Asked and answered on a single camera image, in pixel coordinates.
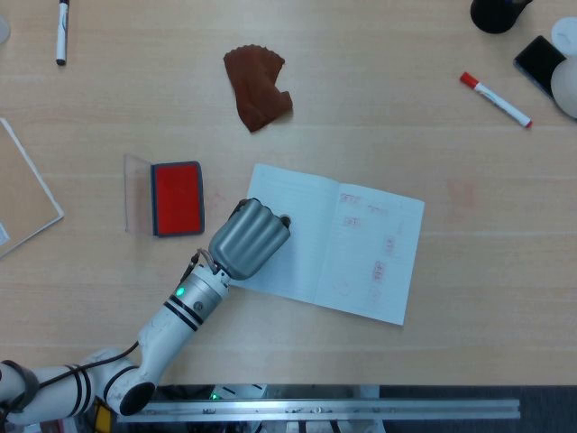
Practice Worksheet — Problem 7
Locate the red ink pad clear lid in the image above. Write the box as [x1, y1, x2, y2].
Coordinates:
[124, 153, 206, 239]

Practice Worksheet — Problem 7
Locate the white round lid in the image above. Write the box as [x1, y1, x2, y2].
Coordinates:
[551, 16, 577, 60]

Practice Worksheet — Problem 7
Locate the open lined white notebook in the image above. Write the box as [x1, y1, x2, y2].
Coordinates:
[225, 163, 426, 326]

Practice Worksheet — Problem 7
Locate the black cap whiteboard marker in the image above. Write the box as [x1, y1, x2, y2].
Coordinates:
[54, 0, 71, 67]

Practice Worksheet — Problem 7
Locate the brown arm cable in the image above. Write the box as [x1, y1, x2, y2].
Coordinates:
[40, 340, 141, 389]

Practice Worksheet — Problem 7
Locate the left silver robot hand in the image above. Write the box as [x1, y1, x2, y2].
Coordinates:
[208, 197, 293, 281]

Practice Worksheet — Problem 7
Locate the red cap whiteboard marker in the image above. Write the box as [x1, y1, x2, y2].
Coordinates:
[459, 71, 534, 129]

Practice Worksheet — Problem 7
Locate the black smartphone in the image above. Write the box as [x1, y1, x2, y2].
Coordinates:
[513, 34, 568, 99]

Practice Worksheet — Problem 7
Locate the beige upturned bowl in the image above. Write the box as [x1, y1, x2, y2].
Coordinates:
[550, 58, 577, 121]

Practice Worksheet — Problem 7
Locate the brown crumpled cloth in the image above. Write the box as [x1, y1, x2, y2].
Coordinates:
[223, 43, 295, 134]

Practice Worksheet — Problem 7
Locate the aluminium rail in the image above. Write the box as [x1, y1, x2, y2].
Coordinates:
[115, 397, 522, 424]

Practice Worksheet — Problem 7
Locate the black mesh pen holder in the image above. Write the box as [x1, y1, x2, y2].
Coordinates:
[470, 0, 534, 35]

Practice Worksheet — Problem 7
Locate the white device with green light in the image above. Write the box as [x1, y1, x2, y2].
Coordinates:
[209, 383, 270, 401]

